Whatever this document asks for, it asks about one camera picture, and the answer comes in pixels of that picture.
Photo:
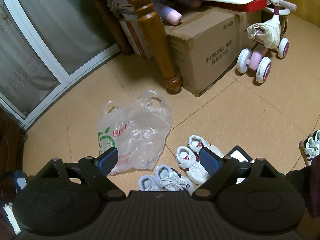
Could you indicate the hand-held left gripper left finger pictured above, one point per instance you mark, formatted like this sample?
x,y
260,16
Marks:
x,y
108,160

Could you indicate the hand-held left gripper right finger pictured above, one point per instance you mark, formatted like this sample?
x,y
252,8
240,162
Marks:
x,y
208,160

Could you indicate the white maroon high-top shoe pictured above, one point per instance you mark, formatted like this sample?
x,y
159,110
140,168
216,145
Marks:
x,y
212,147
192,165

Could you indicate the clear plastic bag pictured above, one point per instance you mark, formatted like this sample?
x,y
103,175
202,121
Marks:
x,y
140,135

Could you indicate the blue slipper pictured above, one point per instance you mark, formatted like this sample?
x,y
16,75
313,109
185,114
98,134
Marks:
x,y
17,180

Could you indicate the pink white ride-on bike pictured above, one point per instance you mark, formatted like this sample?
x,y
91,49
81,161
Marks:
x,y
255,57

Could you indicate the dark brown furniture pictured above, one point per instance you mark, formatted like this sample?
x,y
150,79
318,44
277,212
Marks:
x,y
10,142

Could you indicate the large printed cardboard box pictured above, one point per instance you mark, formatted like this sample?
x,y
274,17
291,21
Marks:
x,y
207,55

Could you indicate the cream padded cloth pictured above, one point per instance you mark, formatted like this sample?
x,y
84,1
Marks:
x,y
270,37

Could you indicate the white red cardboard box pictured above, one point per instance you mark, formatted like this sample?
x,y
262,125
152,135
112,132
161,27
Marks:
x,y
132,37

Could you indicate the turned wooden table leg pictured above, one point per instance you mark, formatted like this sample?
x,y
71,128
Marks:
x,y
110,22
152,37

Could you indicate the plain cardboard box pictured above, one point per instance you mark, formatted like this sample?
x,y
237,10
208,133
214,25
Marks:
x,y
250,20

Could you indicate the red flat box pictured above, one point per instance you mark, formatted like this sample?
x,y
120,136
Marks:
x,y
255,5

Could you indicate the white sliding door frame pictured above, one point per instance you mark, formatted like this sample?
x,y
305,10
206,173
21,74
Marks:
x,y
37,55

